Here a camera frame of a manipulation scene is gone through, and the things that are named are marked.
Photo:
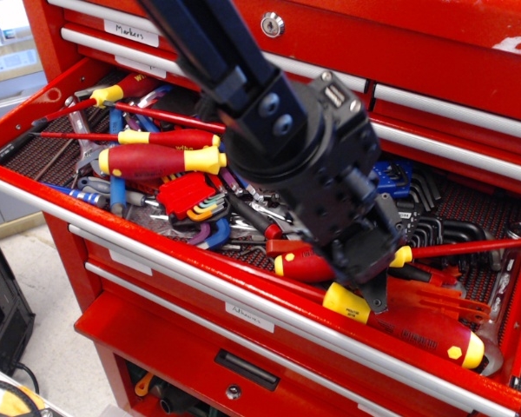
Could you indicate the blue hex key holder set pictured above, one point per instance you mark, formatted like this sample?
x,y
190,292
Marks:
x,y
405,180

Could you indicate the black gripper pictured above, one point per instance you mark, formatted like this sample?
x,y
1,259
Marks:
x,y
336,196

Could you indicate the red holder coloured hex keys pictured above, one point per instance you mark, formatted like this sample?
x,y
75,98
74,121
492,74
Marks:
x,y
189,198

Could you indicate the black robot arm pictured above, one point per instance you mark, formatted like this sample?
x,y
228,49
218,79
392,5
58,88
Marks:
x,y
312,143

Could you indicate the slim red yellow screwdriver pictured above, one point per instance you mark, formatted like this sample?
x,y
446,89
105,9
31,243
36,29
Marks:
x,y
186,139

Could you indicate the orange red plastic key holder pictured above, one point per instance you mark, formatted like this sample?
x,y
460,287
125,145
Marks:
x,y
449,302

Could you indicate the red metal tool chest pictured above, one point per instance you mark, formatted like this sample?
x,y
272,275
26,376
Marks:
x,y
441,80

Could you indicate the red wiha screwdriver back left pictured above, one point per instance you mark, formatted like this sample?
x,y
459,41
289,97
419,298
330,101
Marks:
x,y
130,86

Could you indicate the black box on floor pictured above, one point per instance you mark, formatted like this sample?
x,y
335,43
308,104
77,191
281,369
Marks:
x,y
16,319

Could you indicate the blue handled nut driver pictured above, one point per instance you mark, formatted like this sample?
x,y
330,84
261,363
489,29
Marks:
x,y
117,185

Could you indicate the black red small screwdriver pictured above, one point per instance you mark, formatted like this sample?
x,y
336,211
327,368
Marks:
x,y
267,227

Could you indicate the white Markers label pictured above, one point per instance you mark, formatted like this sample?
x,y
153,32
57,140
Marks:
x,y
131,33

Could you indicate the blue purple large hex keys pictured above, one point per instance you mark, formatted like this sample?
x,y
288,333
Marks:
x,y
212,235

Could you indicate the silver combination wrench right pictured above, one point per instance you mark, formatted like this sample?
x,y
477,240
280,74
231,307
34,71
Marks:
x,y
499,301

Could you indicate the black Tekton torx key set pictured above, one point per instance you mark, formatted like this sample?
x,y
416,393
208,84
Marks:
x,y
425,230

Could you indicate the open red tool drawer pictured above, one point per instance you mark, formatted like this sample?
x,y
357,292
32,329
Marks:
x,y
219,327

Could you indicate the blue striped precision screwdriver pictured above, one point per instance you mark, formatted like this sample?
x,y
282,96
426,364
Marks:
x,y
93,199

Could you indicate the large red yellow screwdriver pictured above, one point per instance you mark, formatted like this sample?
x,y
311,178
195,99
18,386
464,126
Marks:
x,y
343,310

